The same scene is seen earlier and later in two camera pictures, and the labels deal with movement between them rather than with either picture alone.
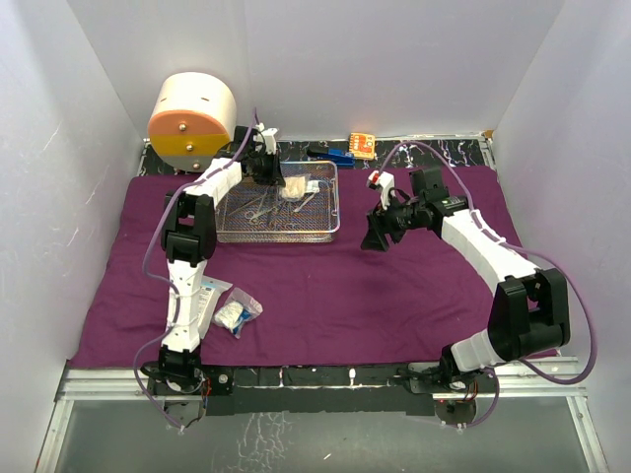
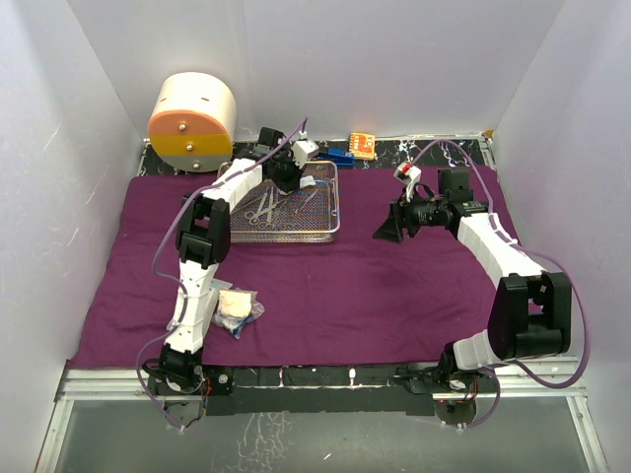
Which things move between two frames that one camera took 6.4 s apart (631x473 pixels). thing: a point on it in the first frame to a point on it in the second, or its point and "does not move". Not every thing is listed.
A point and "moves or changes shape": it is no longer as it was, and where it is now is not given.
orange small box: (362, 145) does not move
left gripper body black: (263, 169) to (287, 173)
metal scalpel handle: (304, 202) does not move
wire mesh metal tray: (307, 209) does not move
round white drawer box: (191, 119) does not move
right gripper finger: (376, 237) to (391, 229)
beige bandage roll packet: (295, 187) moves or changes shape
